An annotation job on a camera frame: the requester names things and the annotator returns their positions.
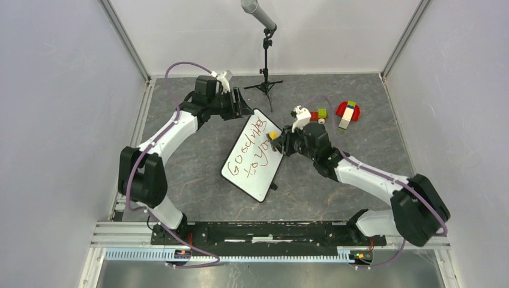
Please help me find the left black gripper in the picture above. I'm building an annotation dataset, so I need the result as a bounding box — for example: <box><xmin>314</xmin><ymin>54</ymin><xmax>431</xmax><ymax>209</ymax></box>
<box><xmin>208</xmin><ymin>87</ymin><xmax>255</xmax><ymax>121</ymax></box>

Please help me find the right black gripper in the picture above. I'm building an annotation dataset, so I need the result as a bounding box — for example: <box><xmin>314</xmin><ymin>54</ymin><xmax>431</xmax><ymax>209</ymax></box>
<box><xmin>271</xmin><ymin>122</ymin><xmax>318</xmax><ymax>161</ymax></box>

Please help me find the yellow bone-shaped eraser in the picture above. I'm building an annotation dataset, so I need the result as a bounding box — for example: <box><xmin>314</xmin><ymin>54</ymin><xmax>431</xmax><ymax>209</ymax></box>
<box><xmin>267</xmin><ymin>131</ymin><xmax>279</xmax><ymax>142</ymax></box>

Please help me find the white whiteboard with red writing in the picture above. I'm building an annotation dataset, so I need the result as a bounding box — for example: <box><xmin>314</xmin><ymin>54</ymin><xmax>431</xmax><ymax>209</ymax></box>
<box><xmin>220</xmin><ymin>109</ymin><xmax>283</xmax><ymax>203</ymax></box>

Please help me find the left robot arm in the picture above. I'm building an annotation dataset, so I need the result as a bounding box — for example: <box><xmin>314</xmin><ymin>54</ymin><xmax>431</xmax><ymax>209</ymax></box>
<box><xmin>118</xmin><ymin>70</ymin><xmax>254</xmax><ymax>245</ymax></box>

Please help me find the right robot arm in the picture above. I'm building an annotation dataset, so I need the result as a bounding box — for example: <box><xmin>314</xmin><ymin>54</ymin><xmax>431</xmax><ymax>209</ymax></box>
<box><xmin>267</xmin><ymin>123</ymin><xmax>451</xmax><ymax>247</ymax></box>

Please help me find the black microphone tripod stand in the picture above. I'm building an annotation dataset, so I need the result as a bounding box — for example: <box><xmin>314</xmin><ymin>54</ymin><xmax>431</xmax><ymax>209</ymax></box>
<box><xmin>244</xmin><ymin>26</ymin><xmax>283</xmax><ymax>112</ymax></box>

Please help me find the red toy block car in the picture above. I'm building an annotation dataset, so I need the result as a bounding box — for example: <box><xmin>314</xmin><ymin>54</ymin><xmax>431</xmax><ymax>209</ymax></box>
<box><xmin>310</xmin><ymin>109</ymin><xmax>328</xmax><ymax>125</ymax></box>

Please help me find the red white toy block figure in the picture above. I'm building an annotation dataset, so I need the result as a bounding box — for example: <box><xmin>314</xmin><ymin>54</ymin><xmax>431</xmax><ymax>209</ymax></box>
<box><xmin>336</xmin><ymin>101</ymin><xmax>361</xmax><ymax>130</ymax></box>

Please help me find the grey microphone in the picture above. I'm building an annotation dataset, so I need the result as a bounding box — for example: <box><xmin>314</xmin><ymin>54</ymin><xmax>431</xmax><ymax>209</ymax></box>
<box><xmin>241</xmin><ymin>0</ymin><xmax>277</xmax><ymax>31</ymax></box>

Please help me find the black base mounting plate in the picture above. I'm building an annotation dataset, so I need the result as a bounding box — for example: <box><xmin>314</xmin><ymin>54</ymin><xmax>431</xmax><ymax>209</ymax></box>
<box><xmin>150</xmin><ymin>221</ymin><xmax>387</xmax><ymax>257</ymax></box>

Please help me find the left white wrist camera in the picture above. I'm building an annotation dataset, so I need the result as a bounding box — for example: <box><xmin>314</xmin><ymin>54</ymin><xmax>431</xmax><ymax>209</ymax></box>
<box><xmin>210</xmin><ymin>70</ymin><xmax>233</xmax><ymax>94</ymax></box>

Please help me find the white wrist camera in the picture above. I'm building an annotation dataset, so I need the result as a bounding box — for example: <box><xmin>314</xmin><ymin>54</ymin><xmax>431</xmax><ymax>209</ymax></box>
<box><xmin>210</xmin><ymin>70</ymin><xmax>233</xmax><ymax>94</ymax></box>
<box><xmin>291</xmin><ymin>106</ymin><xmax>311</xmax><ymax>133</ymax></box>

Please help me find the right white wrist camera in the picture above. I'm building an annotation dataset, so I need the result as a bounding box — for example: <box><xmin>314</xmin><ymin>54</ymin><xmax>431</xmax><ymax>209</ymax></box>
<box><xmin>291</xmin><ymin>106</ymin><xmax>311</xmax><ymax>133</ymax></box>

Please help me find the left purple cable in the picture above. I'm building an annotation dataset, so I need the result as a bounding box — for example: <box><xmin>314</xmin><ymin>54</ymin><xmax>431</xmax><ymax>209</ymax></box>
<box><xmin>124</xmin><ymin>62</ymin><xmax>220</xmax><ymax>268</ymax></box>

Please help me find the purple cable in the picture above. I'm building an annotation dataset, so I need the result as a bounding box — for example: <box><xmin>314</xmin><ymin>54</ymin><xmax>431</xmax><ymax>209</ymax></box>
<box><xmin>301</xmin><ymin>94</ymin><xmax>448</xmax><ymax>269</ymax></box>
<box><xmin>124</xmin><ymin>62</ymin><xmax>220</xmax><ymax>268</ymax></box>

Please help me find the right corner aluminium post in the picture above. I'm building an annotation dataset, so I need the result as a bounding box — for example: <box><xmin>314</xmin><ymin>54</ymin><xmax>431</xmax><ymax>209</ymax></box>
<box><xmin>380</xmin><ymin>0</ymin><xmax>432</xmax><ymax>82</ymax></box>

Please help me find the corner aluminium post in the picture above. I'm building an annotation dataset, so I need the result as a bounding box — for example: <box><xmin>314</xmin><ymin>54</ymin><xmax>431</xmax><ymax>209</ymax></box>
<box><xmin>380</xmin><ymin>0</ymin><xmax>432</xmax><ymax>82</ymax></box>
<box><xmin>98</xmin><ymin>0</ymin><xmax>151</xmax><ymax>84</ymax></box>

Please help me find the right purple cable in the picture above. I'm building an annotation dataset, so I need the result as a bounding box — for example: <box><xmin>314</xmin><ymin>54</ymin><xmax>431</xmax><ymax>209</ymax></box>
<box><xmin>301</xmin><ymin>94</ymin><xmax>448</xmax><ymax>269</ymax></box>

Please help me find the left corner aluminium post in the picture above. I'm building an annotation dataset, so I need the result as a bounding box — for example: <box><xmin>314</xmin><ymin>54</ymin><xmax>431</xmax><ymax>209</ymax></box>
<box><xmin>98</xmin><ymin>0</ymin><xmax>151</xmax><ymax>84</ymax></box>

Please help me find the aluminium frame rail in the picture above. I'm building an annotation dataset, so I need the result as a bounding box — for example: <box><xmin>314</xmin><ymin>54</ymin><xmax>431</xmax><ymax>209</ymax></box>
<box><xmin>89</xmin><ymin>221</ymin><xmax>450</xmax><ymax>264</ymax></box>

